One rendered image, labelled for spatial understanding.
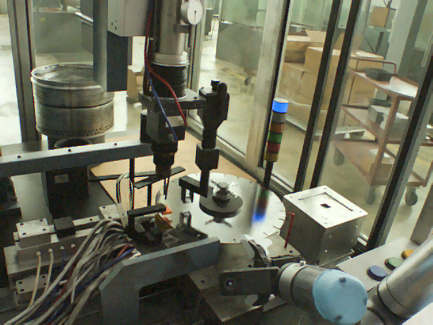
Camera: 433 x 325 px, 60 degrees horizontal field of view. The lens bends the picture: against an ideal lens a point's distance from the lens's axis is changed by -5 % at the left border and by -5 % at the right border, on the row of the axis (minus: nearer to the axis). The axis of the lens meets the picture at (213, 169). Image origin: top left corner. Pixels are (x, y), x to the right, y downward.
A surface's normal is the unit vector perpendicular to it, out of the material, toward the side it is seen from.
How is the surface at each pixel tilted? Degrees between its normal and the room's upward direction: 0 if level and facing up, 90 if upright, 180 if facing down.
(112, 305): 90
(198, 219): 0
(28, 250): 90
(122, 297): 90
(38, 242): 90
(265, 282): 61
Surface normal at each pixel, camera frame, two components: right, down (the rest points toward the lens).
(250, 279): -0.14, -0.07
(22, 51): 0.51, 0.43
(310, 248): -0.85, 0.15
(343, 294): 0.33, -0.08
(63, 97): 0.07, 0.45
